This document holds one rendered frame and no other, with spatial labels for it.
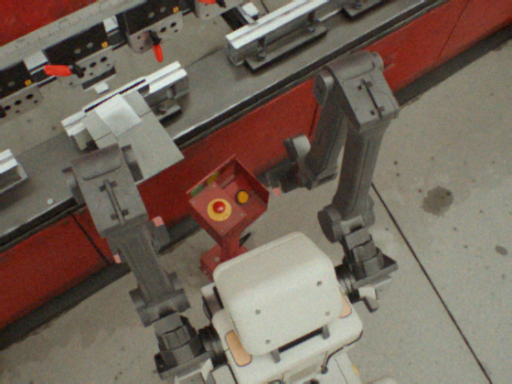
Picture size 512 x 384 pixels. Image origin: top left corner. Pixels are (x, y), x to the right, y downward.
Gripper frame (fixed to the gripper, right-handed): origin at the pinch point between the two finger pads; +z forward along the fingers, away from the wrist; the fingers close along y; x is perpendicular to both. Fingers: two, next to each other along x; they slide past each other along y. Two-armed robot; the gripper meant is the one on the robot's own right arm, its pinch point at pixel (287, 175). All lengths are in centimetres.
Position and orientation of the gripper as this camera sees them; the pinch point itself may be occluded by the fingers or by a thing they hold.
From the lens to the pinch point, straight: 151.5
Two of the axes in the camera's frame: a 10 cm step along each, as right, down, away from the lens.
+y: -9.0, 3.8, -2.0
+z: -2.2, -0.2, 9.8
